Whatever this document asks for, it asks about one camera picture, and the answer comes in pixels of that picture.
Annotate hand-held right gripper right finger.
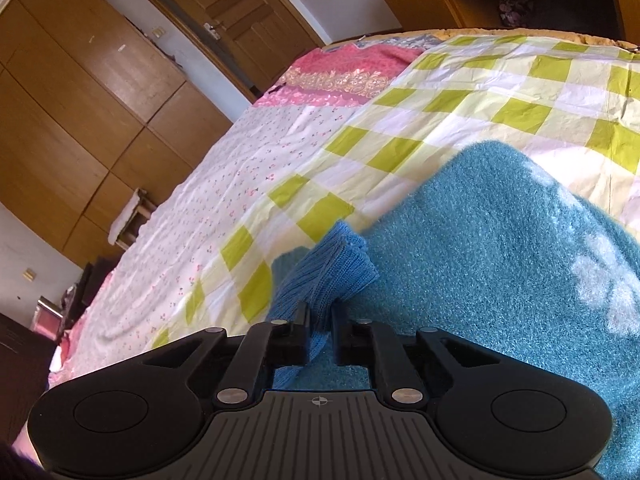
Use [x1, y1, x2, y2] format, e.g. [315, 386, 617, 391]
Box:
[330, 307, 501, 406]

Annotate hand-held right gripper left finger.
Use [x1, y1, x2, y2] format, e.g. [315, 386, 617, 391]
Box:
[142, 302, 311, 408]

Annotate blue knit sweater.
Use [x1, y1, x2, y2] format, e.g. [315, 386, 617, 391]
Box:
[267, 220, 381, 391]

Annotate white floral bedsheet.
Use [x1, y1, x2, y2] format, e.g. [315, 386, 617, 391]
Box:
[47, 102, 381, 386]

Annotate teal fuzzy cloth white spots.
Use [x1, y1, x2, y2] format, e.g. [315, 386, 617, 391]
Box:
[270, 141, 640, 480]

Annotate wooden stool with white cloth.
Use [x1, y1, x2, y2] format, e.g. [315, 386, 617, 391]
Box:
[107, 187, 161, 251]

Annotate dark nightstand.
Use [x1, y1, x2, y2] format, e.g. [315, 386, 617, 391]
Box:
[62, 256, 123, 323]

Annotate pink box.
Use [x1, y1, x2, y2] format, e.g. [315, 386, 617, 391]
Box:
[32, 297, 63, 341]

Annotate pink embroidered blanket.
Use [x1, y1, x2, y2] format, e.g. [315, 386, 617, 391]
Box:
[252, 42, 441, 108]

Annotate floral patchwork bed sheet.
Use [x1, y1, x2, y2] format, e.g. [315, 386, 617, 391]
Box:
[145, 35, 640, 351]

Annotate dark cabinet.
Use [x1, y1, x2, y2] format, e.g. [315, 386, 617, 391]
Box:
[0, 310, 58, 381]

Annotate wooden door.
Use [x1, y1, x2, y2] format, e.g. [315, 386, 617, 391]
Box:
[132, 0, 326, 103]

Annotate wooden wardrobe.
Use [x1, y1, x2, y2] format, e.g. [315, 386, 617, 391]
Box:
[0, 0, 236, 271]

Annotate beige fuzzy blanket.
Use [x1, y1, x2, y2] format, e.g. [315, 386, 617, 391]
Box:
[430, 27, 640, 53]

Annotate dark floral cloth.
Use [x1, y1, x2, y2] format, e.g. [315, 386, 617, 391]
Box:
[497, 0, 546, 28]

